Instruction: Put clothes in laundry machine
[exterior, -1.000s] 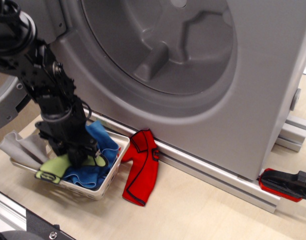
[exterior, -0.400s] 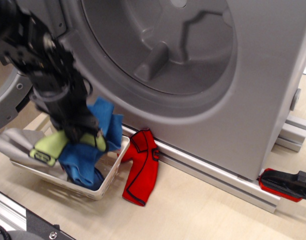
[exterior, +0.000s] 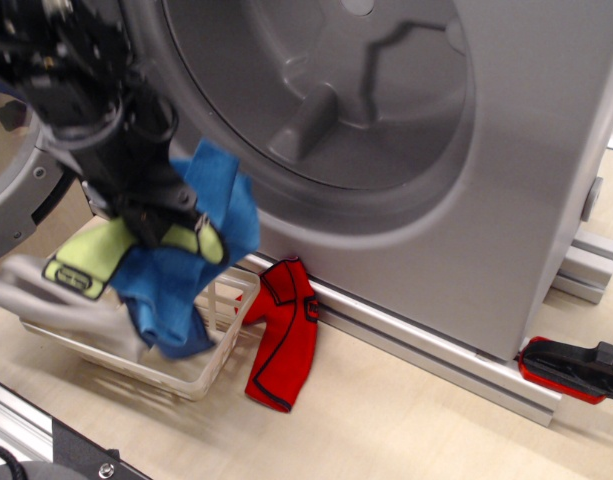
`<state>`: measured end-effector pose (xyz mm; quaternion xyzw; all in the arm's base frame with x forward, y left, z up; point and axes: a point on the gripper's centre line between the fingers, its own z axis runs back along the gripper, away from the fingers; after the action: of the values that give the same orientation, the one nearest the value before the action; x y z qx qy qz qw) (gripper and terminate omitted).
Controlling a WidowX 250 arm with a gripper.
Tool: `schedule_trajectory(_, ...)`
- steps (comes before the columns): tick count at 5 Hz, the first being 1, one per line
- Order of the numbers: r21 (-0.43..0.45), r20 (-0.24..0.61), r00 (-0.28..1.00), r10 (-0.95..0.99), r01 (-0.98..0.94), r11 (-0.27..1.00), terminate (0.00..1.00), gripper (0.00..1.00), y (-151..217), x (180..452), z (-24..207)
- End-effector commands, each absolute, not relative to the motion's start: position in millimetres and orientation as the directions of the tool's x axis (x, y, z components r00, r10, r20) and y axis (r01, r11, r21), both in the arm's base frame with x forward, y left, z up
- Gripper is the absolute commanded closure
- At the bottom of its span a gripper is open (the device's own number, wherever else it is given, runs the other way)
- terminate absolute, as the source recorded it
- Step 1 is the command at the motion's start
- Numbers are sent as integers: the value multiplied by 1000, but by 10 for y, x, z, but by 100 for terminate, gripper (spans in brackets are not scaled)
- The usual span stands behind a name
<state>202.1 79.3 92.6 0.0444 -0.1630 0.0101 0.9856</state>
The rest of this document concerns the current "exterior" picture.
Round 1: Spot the aluminium side profile block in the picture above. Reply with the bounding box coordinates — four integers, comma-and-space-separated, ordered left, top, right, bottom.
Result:
551, 229, 613, 305

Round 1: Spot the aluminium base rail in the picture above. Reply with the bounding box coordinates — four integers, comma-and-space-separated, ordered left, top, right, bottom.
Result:
80, 179, 563, 428

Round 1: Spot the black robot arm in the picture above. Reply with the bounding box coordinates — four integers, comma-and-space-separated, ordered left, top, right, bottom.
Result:
0, 1, 203, 248

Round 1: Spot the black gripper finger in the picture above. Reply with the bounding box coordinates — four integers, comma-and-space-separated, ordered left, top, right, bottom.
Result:
120, 207, 196, 249

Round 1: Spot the black bracket with screw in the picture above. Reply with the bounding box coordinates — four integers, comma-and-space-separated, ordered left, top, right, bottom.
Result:
52, 418, 149, 480

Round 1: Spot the dark blue felt garment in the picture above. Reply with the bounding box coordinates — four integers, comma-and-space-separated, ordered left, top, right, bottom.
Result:
153, 310, 216, 360

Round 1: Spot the grey round machine door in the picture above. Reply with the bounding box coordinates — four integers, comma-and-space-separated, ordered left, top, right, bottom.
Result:
0, 93, 74, 258

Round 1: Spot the black braided cable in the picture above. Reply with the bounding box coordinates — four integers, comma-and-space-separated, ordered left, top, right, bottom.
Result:
0, 442, 25, 480

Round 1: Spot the white plastic laundry basket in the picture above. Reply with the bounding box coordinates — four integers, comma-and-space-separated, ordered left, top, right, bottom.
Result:
19, 268, 260, 401

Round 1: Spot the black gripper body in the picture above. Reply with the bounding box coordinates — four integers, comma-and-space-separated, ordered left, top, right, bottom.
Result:
78, 124, 200, 225

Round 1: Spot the light blue cloth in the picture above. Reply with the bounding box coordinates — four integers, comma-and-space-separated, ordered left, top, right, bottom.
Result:
110, 139, 260, 347

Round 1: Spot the grey toy washing machine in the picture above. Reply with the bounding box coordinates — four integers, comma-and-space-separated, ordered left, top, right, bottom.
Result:
122, 1, 613, 360

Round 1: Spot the aluminium table edge rail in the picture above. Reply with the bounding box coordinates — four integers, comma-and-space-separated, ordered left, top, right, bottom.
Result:
0, 383, 54, 462

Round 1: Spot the grey cloth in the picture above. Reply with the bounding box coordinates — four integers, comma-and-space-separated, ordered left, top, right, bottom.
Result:
0, 254, 147, 362

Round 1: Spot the red black clamp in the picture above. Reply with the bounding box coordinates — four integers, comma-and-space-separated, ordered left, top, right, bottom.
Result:
517, 337, 613, 405

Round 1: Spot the red felt shirt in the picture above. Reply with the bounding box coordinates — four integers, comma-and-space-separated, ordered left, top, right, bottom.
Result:
243, 257, 319, 413

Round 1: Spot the green felt sock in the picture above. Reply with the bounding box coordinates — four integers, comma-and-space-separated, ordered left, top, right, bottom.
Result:
42, 214, 228, 301

